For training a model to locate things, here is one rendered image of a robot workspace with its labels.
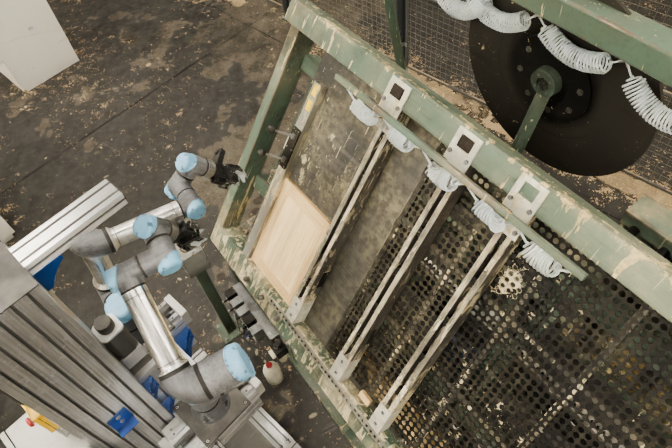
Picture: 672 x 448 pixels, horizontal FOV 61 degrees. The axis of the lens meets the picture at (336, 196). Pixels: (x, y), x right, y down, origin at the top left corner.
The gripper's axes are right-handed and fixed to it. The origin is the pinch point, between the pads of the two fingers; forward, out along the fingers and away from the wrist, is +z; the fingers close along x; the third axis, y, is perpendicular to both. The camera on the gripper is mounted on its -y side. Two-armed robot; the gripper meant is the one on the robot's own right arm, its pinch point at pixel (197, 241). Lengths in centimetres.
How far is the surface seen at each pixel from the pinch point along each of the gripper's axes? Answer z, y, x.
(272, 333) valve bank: 76, -17, -31
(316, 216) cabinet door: 48, 32, 3
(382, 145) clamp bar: 18, 73, 7
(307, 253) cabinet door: 55, 20, -8
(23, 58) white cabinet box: 184, -197, 295
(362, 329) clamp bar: 44, 33, -49
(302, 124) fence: 39, 44, 40
